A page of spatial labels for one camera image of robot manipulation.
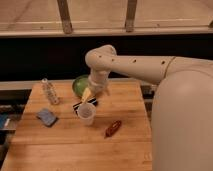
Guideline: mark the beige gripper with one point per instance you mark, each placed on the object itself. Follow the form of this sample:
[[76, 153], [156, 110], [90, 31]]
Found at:
[[97, 82]]

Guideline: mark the green ceramic bowl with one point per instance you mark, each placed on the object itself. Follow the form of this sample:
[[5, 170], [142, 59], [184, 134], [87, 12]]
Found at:
[[79, 85]]

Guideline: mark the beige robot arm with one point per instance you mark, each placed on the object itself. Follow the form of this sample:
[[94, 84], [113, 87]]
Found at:
[[182, 110]]

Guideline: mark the black white striped packet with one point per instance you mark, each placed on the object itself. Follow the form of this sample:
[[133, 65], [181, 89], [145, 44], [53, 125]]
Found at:
[[91, 101]]

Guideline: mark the translucent plastic cup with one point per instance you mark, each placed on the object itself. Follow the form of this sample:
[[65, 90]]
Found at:
[[86, 112]]

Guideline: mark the clear plastic water bottle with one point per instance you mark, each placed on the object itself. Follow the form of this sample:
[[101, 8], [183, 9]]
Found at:
[[50, 92]]

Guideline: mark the blue sponge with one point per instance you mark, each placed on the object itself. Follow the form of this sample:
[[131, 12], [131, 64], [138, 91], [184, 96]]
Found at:
[[47, 117]]

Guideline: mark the left wooden post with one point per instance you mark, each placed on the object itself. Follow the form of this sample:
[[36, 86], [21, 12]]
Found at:
[[65, 16]]

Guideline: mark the wooden post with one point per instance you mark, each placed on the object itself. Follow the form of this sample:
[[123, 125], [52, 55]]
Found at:
[[65, 16], [130, 15]]

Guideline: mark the right wooden post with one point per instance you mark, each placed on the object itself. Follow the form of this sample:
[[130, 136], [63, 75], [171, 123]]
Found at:
[[130, 15]]

